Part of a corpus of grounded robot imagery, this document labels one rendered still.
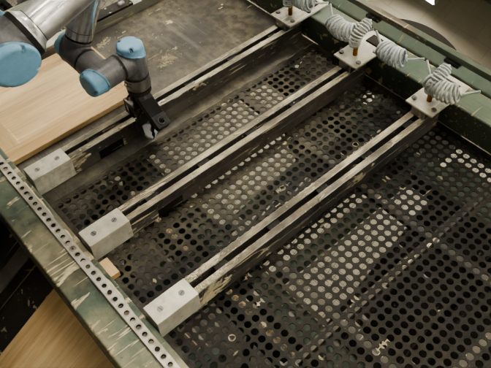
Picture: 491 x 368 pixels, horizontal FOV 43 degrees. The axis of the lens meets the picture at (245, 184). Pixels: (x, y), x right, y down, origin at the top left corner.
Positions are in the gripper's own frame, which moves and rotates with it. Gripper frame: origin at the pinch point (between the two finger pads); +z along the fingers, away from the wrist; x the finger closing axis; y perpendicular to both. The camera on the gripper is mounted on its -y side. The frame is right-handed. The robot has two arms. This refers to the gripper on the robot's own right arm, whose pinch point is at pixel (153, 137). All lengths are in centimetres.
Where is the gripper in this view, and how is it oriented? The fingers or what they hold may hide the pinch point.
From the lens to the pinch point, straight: 195.3
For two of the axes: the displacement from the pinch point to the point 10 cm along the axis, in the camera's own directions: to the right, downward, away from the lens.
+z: 0.4, 6.4, 7.7
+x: -7.5, 5.3, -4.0
